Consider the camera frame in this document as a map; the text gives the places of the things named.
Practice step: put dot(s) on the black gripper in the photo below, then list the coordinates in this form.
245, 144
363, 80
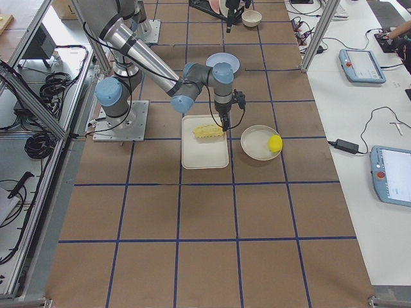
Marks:
230, 13
223, 110

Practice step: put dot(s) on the yellow bread loaf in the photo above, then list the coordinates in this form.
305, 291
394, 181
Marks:
208, 131

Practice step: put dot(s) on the light blue plate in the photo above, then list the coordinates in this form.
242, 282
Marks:
224, 57

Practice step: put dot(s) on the cream white plate in rack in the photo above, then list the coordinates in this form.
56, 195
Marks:
223, 9

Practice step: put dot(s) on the pink plate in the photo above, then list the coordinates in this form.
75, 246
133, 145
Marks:
215, 6

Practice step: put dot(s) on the black plate rack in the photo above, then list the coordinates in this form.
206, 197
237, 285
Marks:
203, 6

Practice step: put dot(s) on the cream white bowl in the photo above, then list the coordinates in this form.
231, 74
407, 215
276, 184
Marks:
251, 18

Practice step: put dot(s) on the white shallow dish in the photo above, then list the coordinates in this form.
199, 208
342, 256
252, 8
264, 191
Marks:
254, 142

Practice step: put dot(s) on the white rectangular tray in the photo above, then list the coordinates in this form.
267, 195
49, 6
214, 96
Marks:
202, 152

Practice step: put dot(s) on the yellow lemon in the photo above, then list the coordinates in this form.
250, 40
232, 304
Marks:
275, 143

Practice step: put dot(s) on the black power brick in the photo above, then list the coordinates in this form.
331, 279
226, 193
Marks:
346, 146

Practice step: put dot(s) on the far teach pendant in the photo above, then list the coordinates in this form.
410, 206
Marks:
361, 66

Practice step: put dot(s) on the teach pendant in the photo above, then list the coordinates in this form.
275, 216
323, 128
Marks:
390, 171
361, 66

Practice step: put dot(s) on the cardboard box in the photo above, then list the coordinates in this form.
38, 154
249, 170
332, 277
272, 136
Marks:
65, 9

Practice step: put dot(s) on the near teach pendant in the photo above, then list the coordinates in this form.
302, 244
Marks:
390, 171

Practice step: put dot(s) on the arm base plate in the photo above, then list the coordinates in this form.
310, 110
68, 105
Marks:
123, 129
148, 31

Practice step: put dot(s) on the aluminium frame post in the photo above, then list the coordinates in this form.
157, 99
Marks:
319, 33

